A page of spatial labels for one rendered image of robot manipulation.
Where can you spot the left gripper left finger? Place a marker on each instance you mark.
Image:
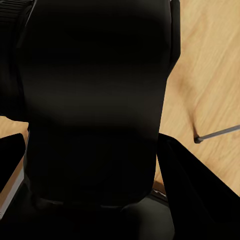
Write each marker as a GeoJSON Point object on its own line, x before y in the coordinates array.
{"type": "Point", "coordinates": [12, 150]}

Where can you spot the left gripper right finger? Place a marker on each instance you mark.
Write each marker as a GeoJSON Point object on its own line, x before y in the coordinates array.
{"type": "Point", "coordinates": [201, 205]}

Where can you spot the digital camera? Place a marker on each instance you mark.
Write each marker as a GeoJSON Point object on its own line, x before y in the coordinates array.
{"type": "Point", "coordinates": [89, 76]}

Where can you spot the camera tripod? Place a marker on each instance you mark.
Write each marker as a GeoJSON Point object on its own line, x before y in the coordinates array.
{"type": "Point", "coordinates": [200, 139]}

